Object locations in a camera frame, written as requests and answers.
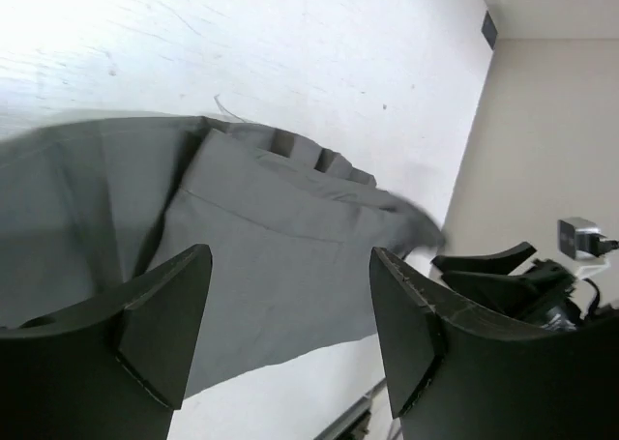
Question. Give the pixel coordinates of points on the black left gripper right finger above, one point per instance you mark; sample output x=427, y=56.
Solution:
x=457, y=370

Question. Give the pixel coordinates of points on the right blue corner label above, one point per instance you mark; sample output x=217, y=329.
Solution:
x=489, y=30

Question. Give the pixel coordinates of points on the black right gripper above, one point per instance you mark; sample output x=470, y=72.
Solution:
x=542, y=296

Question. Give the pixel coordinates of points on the grey pleated skirt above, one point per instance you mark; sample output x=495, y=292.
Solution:
x=89, y=205

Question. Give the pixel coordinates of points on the aluminium front table rail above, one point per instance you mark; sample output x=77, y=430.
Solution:
x=353, y=423

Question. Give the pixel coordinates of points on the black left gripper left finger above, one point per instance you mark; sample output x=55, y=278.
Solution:
x=115, y=366

